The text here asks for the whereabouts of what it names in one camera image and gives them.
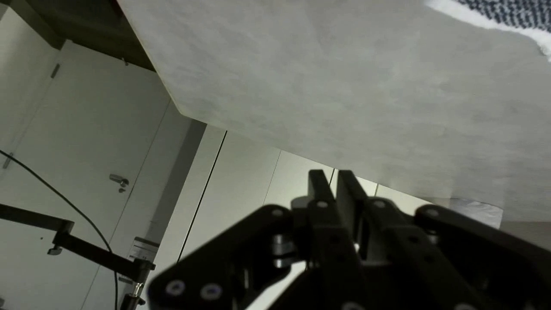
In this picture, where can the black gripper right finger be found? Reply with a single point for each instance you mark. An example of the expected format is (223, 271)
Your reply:
(449, 264)

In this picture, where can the tall white cabinet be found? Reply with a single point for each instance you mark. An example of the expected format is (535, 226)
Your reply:
(87, 131)

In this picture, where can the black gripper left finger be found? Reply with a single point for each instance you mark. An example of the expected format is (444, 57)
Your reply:
(277, 259)

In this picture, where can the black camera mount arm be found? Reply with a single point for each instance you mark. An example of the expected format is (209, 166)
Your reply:
(87, 247)

